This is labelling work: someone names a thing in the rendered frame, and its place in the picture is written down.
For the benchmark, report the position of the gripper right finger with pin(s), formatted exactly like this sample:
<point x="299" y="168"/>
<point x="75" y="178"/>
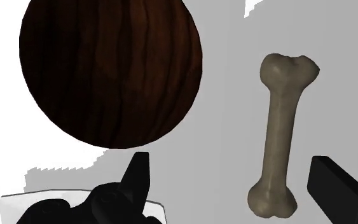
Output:
<point x="340" y="189"/>

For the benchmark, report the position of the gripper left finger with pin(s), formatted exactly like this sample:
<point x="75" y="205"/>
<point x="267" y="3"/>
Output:
<point x="126" y="195"/>

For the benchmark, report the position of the beige bone toy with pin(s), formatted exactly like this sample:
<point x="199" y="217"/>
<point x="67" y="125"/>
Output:
<point x="279" y="136"/>

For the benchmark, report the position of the dark brown wooden bowl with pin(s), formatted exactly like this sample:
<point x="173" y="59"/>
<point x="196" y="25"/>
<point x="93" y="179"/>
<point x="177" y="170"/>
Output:
<point x="110" y="73"/>

